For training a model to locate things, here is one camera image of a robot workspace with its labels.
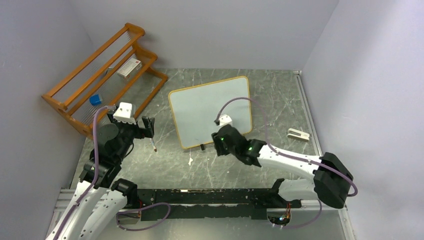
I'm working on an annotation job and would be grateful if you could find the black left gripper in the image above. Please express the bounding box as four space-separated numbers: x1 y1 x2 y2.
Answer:
107 110 154 161

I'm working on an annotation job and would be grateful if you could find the white marker pen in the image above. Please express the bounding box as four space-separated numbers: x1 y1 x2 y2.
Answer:
150 138 157 150

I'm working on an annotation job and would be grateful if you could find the yellow framed whiteboard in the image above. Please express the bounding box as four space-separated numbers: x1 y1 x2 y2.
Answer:
168 75 253 150

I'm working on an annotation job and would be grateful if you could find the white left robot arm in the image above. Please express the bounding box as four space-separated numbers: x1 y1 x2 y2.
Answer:
46 106 155 240

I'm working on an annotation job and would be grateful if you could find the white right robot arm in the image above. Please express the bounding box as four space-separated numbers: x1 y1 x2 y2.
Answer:
211 125 354 209

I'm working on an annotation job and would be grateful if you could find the white whiteboard eraser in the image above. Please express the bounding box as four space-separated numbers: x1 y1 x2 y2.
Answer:
287 128 310 142

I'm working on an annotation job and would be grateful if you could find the orange wooden rack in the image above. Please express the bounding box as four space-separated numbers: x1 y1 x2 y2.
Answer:
41 22 168 138

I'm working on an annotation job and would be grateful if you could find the grey cardboard box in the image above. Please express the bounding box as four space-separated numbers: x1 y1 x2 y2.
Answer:
116 57 142 80

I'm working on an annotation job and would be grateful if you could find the blue cube block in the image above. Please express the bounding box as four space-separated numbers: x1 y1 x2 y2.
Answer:
88 94 103 106

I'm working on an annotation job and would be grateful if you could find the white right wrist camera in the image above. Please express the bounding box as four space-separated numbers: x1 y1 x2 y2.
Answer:
216 114 233 127

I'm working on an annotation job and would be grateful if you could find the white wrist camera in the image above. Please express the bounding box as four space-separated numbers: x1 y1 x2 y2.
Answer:
112 102 137 125
216 114 233 127

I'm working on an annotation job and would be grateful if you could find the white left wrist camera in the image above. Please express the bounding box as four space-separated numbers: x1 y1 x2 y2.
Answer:
112 102 137 125

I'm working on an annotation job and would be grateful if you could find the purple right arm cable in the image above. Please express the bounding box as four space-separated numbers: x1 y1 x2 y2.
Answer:
214 96 359 198

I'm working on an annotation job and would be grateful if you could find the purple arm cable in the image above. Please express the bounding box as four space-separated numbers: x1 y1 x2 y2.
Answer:
51 105 117 240
214 96 359 198

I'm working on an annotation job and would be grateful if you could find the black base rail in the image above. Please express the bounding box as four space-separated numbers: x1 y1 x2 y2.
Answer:
111 178 302 221

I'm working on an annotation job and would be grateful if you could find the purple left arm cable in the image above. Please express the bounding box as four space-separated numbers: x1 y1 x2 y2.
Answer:
51 105 117 240

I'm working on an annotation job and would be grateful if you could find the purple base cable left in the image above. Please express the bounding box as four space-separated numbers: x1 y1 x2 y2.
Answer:
115 202 172 232

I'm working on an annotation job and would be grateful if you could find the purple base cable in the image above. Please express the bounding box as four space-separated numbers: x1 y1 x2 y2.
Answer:
115 202 172 232
271 199 324 230

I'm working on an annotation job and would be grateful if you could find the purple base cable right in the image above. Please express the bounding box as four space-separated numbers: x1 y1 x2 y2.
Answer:
271 199 324 230

